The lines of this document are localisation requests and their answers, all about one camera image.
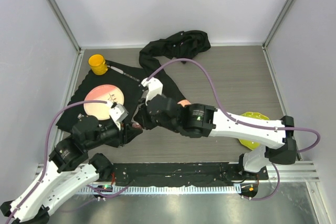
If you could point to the mannequin hand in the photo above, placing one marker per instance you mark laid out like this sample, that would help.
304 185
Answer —
184 103

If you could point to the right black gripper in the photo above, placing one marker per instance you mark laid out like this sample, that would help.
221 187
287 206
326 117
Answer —
142 118

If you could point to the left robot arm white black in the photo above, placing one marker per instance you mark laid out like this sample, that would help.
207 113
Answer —
68 169

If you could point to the yellow green plate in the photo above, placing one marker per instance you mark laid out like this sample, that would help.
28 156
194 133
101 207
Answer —
252 145

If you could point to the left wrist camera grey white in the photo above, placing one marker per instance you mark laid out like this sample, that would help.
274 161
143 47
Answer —
118 113

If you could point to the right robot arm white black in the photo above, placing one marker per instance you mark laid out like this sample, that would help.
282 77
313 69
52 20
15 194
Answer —
277 144

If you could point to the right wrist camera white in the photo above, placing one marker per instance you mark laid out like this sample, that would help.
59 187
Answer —
154 88

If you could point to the black sleeved shirt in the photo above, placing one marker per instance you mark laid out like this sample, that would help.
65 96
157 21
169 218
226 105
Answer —
184 44

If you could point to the black placemat cloth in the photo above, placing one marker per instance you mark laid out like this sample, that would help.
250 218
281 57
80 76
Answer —
111 86

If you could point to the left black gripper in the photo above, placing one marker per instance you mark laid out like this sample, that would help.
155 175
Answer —
127 134

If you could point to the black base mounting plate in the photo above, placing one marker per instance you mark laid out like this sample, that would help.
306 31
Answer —
207 174

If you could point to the white slotted cable duct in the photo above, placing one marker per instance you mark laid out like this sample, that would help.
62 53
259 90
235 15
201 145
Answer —
235 189

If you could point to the yellow cup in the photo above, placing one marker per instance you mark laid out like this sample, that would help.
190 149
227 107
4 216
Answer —
98 64

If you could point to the table knife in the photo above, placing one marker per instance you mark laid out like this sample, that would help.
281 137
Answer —
123 73

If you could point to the nail polish bottle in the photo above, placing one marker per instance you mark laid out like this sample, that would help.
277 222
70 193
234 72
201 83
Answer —
136 125

